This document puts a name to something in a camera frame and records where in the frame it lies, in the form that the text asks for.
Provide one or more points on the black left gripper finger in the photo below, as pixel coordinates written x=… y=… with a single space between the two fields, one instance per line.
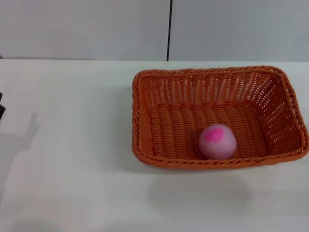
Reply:
x=2 y=108

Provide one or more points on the orange woven plastic basket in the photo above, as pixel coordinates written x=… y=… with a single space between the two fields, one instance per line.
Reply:
x=217 y=120

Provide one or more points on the pink peach toy ball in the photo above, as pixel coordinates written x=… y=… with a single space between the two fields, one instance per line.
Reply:
x=218 y=145

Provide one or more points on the black vertical wall strip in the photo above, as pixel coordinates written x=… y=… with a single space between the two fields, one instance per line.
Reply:
x=169 y=29

